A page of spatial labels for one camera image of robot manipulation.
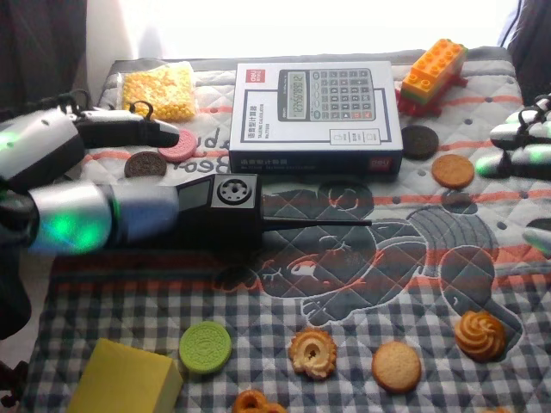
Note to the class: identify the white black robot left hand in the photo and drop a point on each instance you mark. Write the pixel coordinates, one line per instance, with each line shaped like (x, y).
(64, 215)

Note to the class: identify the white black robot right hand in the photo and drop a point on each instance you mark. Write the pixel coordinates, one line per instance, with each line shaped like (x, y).
(525, 157)

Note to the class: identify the large black toy phone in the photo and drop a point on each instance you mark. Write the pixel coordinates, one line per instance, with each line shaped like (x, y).
(232, 215)

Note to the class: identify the white blue calculator box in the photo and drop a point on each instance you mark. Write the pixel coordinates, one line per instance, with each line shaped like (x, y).
(275, 107)

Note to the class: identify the round tan biscuit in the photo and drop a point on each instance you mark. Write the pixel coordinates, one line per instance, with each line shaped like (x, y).
(396, 366)
(453, 171)

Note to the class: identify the dark brown sandwich cookie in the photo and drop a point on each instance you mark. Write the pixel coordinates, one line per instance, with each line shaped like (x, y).
(145, 165)
(419, 142)

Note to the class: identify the dark curtain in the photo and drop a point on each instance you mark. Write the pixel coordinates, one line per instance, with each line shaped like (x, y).
(43, 43)
(534, 56)

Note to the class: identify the orange yellow toy brick stack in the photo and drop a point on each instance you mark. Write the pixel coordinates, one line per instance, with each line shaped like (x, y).
(435, 73)

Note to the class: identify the pink sandwich cookie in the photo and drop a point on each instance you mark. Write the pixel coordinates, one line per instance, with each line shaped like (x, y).
(183, 148)

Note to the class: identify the yellow foam block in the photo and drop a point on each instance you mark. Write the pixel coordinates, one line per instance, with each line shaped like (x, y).
(120, 383)

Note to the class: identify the black clamp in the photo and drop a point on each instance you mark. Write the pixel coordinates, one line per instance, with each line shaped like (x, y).
(10, 387)

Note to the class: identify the swirl butter cookie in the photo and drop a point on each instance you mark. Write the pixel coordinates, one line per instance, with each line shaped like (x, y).
(480, 335)

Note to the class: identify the green sandwich cookie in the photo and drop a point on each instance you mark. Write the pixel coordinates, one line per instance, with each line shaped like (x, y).
(205, 347)

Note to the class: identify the grey quilt with printed bear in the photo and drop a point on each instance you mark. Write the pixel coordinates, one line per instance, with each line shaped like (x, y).
(344, 275)

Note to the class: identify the orange cookie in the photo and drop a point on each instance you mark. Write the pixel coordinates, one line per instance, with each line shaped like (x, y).
(497, 410)

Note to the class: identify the pretzel shaped cookie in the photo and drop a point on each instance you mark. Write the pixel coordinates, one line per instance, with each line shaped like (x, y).
(247, 404)

